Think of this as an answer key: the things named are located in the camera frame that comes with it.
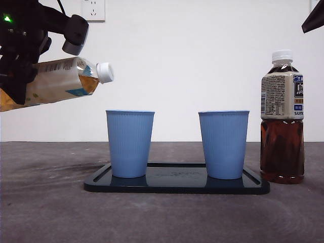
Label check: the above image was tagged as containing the pale yellow drink bottle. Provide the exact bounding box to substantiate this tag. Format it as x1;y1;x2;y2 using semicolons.
0;56;115;112

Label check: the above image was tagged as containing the dark brown tea bottle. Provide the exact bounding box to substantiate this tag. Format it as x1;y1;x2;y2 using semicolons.
260;49;305;185

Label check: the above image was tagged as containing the blue ribbed plastic cup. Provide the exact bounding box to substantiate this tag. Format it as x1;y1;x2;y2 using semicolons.
198;109;251;180
105;109;155;179

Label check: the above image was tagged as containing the dark blue rectangular tray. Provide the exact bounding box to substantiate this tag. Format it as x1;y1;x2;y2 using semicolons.
84;163;271;195

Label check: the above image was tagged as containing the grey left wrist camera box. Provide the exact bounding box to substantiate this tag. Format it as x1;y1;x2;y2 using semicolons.
62;14;90;56

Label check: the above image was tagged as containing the thin black cable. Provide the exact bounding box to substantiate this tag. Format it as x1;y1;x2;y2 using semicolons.
57;0;68;17

